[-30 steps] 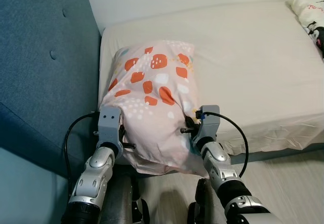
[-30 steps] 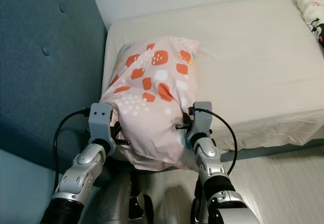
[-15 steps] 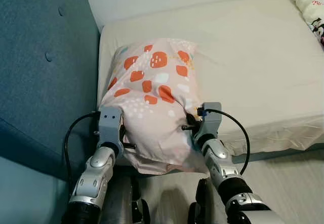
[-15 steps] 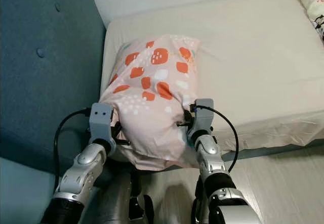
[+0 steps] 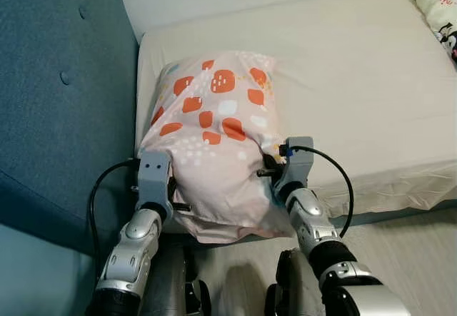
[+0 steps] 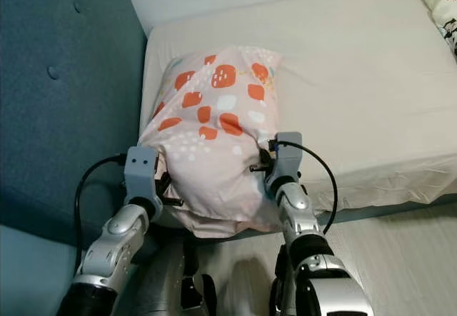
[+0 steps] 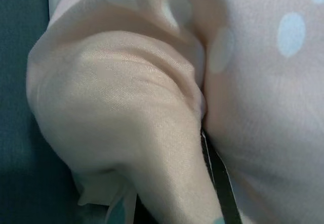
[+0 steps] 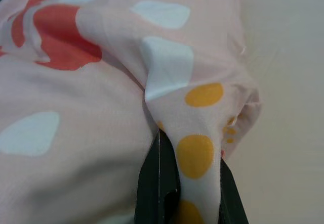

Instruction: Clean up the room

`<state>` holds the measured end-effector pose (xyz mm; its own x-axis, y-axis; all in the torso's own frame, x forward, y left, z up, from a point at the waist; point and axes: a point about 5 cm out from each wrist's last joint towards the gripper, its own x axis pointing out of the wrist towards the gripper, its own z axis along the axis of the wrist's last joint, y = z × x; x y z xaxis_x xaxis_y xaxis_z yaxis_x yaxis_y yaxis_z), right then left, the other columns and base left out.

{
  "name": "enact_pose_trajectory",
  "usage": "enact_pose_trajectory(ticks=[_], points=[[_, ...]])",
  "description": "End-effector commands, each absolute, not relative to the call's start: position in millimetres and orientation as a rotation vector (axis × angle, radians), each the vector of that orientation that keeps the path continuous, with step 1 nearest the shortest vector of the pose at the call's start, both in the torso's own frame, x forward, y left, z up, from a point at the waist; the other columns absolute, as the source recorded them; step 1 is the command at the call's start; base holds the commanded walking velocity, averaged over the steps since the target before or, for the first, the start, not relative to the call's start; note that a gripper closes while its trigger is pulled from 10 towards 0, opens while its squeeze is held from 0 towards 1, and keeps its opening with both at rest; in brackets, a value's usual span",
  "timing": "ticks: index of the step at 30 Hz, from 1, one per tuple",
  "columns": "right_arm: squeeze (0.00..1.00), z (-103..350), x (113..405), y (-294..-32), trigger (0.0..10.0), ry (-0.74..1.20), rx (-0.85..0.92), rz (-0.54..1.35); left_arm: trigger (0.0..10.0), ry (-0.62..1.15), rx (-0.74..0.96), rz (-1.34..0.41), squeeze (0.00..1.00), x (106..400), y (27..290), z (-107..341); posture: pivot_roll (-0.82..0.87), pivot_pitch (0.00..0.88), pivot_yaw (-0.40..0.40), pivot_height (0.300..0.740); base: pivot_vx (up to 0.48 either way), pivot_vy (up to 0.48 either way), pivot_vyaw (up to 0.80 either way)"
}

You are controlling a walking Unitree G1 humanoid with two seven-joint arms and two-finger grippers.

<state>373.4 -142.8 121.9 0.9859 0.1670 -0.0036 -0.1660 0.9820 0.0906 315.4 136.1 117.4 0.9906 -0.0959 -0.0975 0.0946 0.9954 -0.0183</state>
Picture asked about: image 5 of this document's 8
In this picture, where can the blue upholstered headboard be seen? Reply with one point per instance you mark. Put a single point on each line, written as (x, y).
(57, 116)

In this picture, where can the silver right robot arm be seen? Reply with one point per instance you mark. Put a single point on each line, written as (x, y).
(321, 237)

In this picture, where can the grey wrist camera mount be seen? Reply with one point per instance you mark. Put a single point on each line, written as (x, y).
(296, 162)
(154, 177)

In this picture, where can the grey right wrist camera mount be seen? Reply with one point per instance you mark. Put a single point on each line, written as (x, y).
(296, 162)

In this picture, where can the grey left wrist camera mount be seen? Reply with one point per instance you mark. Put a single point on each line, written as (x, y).
(154, 177)

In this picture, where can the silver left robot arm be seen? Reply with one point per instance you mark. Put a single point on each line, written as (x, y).
(132, 252)

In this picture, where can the pink pillow with orange patches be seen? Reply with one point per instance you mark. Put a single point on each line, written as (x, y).
(214, 159)

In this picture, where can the grey robot right leg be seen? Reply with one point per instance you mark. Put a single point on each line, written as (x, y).
(296, 287)

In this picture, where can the beige sheeted mattress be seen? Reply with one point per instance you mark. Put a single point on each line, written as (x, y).
(357, 95)

